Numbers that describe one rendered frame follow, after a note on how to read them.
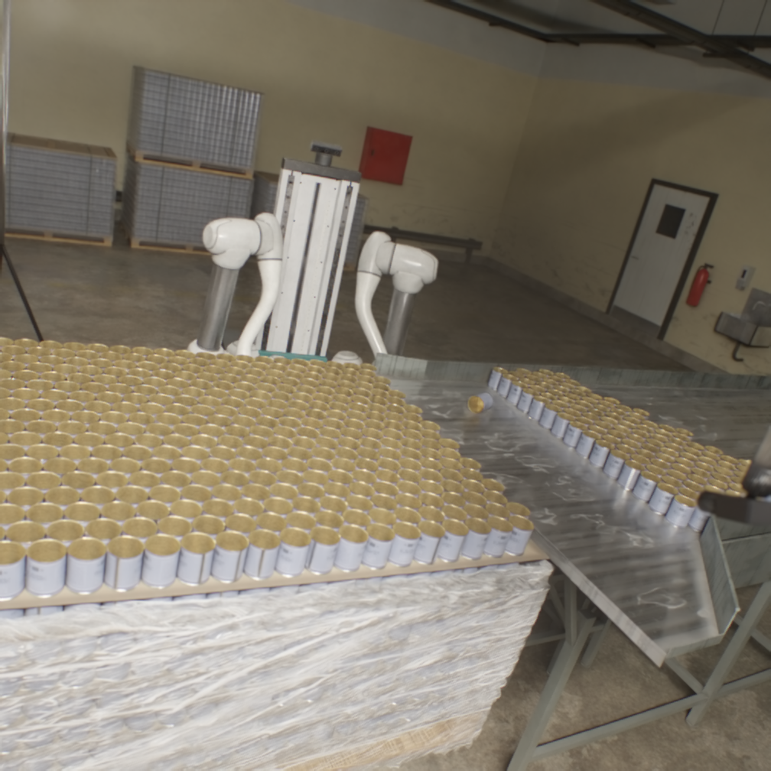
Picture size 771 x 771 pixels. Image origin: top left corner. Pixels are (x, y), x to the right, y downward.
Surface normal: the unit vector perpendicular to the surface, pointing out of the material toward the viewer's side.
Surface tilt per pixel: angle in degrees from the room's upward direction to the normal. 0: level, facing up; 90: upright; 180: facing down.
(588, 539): 0
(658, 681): 0
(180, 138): 89
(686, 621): 0
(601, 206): 90
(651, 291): 90
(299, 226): 90
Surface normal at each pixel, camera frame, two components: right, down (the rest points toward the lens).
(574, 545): 0.21, -0.90
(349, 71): 0.41, 0.44
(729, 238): -0.89, 0.00
